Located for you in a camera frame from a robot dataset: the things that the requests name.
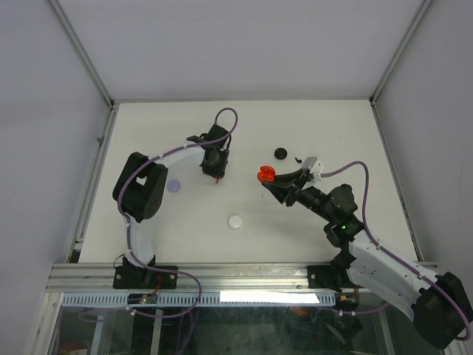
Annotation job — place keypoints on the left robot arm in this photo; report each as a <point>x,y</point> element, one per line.
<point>141,185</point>

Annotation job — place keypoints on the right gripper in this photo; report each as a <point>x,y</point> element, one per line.
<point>281,193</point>

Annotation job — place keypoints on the aluminium frame post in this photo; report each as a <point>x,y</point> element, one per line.
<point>410,32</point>
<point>80,51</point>

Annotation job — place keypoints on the white earbud charging case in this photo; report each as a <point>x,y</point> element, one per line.
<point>235,222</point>

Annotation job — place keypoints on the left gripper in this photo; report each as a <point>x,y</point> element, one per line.
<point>219,172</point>

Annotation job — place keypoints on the red earbud charging case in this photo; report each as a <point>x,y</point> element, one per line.
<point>266,174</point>

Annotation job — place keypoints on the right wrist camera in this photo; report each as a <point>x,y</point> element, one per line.
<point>312,169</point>

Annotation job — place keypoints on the right aluminium frame post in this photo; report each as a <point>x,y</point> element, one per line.
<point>410,32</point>

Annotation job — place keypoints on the purple earbud charging case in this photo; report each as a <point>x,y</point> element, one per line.
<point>173,185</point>

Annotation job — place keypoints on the left aluminium frame post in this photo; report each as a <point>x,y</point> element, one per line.
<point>80,51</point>

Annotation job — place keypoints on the black earbud charging case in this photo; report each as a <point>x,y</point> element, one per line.
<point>280,153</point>

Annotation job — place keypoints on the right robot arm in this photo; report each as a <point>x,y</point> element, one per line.
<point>437,304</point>

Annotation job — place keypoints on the slotted cable duct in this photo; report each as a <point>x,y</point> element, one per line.
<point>205,299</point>

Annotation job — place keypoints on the aluminium mounting rail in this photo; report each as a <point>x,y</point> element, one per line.
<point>95,277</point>

